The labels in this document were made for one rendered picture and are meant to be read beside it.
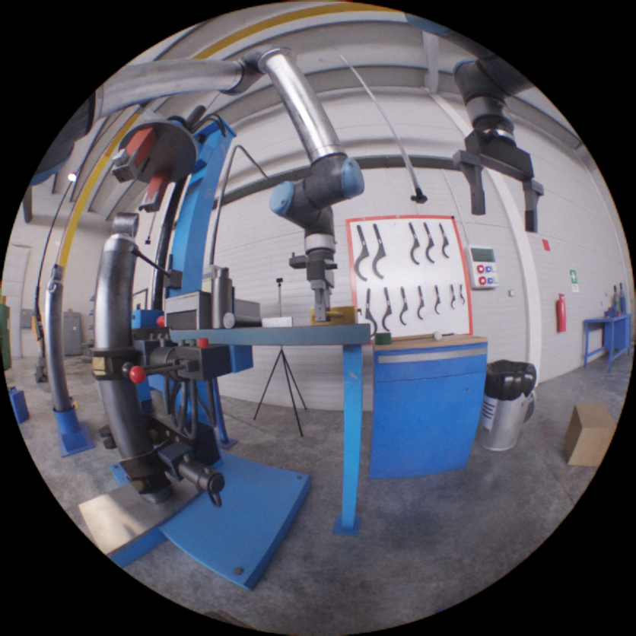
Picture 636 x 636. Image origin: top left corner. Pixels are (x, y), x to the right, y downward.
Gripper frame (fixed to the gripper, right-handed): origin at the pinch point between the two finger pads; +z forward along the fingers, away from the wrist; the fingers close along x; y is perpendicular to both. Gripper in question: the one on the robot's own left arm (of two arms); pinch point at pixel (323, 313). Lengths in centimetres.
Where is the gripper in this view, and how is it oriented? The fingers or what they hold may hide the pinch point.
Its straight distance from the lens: 52.9
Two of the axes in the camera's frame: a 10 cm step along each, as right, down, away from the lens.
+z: 0.4, 10.0, -0.5
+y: 9.6, -0.5, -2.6
